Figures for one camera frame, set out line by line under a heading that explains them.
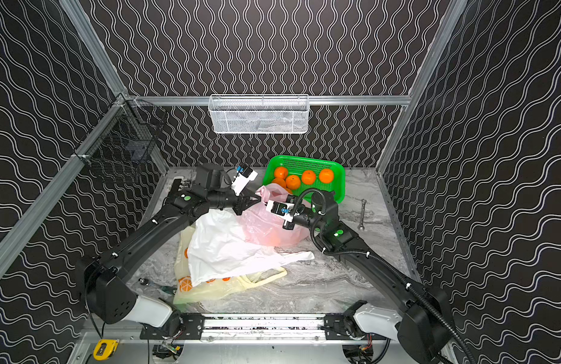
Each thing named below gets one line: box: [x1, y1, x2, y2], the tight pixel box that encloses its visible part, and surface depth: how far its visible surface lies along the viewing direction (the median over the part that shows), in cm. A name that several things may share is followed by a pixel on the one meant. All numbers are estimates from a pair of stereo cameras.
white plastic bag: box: [188, 207, 315, 287], surface depth 90 cm
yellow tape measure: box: [93, 338, 120, 361], surface depth 71 cm
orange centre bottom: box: [285, 174, 301, 190], surface depth 112 cm
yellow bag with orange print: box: [172, 226, 287, 305], surface depth 83 cm
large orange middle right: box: [301, 169, 316, 186], surface depth 114 cm
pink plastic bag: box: [239, 185, 309, 247], surface depth 85 cm
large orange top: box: [319, 168, 334, 184], surface depth 114 cm
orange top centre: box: [274, 166, 289, 179], surface depth 115 cm
